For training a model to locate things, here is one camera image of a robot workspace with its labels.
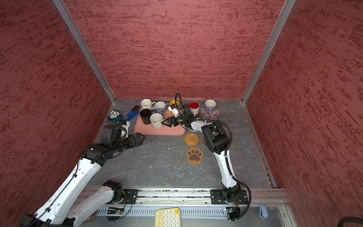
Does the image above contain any pink serving tray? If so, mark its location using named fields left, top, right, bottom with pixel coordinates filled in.
left=134, top=115, right=185, bottom=136

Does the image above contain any blue stapler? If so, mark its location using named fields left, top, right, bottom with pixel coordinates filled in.
left=124, top=105, right=140, bottom=122

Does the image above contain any yellow mug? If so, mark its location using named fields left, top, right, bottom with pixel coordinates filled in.
left=169, top=100, right=182, bottom=113

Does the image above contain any lavender mug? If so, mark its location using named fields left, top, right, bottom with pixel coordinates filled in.
left=205, top=99, right=216, bottom=114

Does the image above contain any aluminium rail frame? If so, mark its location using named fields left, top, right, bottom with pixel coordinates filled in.
left=53, top=186, right=290, bottom=219

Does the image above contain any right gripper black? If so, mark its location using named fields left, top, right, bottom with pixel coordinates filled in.
left=162, top=115, right=187, bottom=128

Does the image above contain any woven rattan coaster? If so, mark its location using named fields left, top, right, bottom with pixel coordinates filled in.
left=184, top=132, right=199, bottom=147

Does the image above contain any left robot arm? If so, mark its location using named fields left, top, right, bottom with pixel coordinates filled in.
left=19, top=124, right=145, bottom=227

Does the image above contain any white speckled blue mug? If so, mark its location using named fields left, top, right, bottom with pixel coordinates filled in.
left=154, top=101, right=169, bottom=116

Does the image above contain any black mug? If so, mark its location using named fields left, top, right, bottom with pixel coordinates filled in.
left=140, top=109, right=156, bottom=125

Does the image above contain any light blue computer mouse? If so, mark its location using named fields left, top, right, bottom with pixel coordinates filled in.
left=259, top=204, right=269, bottom=219

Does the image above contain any pink flower coaster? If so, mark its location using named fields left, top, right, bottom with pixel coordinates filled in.
left=201, top=108, right=220, bottom=120

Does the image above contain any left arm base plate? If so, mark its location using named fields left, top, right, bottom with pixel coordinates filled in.
left=123, top=189, right=139, bottom=205

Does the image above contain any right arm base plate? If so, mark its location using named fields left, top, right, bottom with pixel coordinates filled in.
left=210, top=189, right=248, bottom=205

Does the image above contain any green tape measure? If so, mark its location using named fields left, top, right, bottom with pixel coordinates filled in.
left=107, top=110, right=123, bottom=124

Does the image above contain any white mug red inside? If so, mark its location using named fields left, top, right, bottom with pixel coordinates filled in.
left=189, top=101, right=200, bottom=116

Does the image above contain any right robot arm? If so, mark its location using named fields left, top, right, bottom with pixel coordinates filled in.
left=162, top=104, right=251, bottom=204

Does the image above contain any brown paw print coaster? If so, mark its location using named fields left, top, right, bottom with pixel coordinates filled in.
left=186, top=147, right=204, bottom=165

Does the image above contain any yellow keypad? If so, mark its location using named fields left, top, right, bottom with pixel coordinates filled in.
left=155, top=208, right=182, bottom=227

